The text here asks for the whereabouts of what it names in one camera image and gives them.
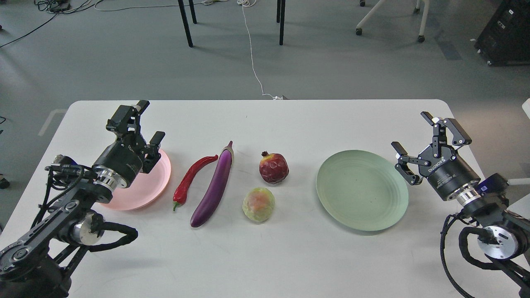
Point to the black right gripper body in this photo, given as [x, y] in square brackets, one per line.
[447, 172]

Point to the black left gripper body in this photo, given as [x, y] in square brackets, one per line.
[118, 166]

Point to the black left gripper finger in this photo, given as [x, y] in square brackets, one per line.
[150, 153]
[125, 123]

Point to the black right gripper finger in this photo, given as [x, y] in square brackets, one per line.
[403, 159]
[447, 135]

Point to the red chili pepper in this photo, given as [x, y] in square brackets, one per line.
[181, 193]

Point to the purple eggplant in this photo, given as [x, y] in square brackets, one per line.
[216, 188]

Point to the green pink peach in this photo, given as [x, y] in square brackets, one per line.
[258, 205]

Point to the red pomegranate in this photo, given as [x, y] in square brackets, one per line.
[273, 167]

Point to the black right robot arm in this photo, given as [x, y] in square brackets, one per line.
[493, 235]

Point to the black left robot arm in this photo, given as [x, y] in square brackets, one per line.
[40, 263]

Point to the pink plate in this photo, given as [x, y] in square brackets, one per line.
[145, 188]

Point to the green plate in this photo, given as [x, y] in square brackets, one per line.
[362, 190]

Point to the black equipment case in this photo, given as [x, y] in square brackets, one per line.
[505, 40]

